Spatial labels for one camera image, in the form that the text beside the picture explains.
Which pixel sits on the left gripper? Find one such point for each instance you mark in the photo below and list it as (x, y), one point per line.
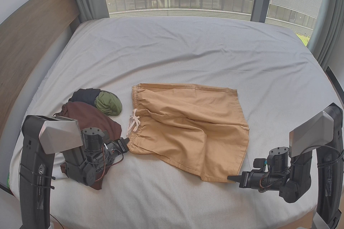
(119, 147)

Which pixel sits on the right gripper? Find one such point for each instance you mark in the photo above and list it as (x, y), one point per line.
(255, 179)

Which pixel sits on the tan shorts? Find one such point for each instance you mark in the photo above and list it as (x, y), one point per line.
(188, 128)

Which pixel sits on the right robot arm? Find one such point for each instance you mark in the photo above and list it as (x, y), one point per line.
(309, 128)

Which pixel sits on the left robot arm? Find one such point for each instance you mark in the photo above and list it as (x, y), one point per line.
(59, 134)

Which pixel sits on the bed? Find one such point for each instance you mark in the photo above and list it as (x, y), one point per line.
(188, 61)

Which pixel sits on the brown shorts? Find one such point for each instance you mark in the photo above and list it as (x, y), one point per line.
(91, 118)

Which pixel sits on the green garment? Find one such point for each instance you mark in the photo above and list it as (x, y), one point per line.
(107, 104)

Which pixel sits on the black garment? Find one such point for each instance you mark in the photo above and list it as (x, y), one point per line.
(82, 96)

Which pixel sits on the pale grey garment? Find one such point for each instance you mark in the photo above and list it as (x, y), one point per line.
(58, 173)

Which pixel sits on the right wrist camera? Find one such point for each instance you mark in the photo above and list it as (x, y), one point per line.
(259, 164)

